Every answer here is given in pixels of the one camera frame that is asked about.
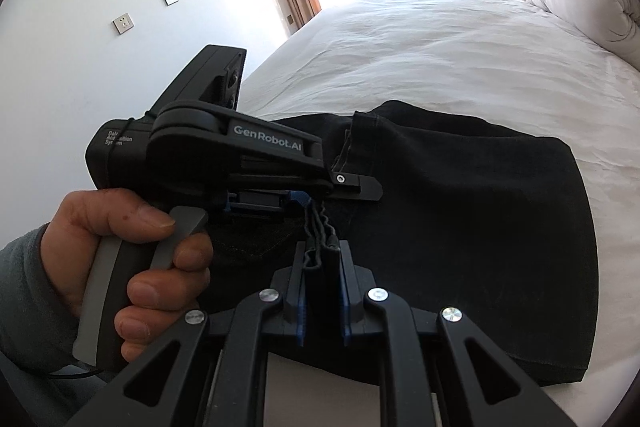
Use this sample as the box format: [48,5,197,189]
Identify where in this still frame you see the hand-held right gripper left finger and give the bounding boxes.
[65,241,308,427]

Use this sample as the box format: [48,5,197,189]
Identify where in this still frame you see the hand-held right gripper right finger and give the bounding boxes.
[340,239,581,427]

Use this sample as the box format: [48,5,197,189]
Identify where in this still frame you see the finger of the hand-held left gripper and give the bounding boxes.
[224,188,315,222]
[300,172,384,204]

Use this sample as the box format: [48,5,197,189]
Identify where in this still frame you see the black pants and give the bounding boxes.
[206,99,601,386]

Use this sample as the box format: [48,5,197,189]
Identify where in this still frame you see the person's left forearm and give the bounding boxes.
[0,227,120,427]

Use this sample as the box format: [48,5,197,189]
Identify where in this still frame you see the person's left hand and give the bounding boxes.
[41,188,217,364]

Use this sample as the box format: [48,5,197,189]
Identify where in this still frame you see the white bed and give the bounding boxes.
[239,0,640,427]

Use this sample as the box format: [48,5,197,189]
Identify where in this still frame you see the rolled white duvet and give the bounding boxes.
[513,0,640,72]

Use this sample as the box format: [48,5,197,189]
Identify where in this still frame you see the black cable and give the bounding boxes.
[46,358,109,381]

